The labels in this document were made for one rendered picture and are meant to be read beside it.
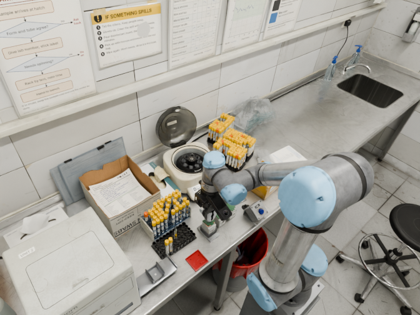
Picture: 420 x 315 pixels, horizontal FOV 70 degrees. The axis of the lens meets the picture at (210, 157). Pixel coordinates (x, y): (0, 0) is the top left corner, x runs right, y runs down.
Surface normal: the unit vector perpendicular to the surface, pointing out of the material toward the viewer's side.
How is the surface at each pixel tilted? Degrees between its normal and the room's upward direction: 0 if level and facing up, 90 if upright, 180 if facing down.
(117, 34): 90
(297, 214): 80
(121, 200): 2
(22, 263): 0
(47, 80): 93
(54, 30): 92
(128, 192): 2
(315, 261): 10
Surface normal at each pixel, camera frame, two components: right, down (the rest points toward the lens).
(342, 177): 0.29, -0.47
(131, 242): 0.07, -0.72
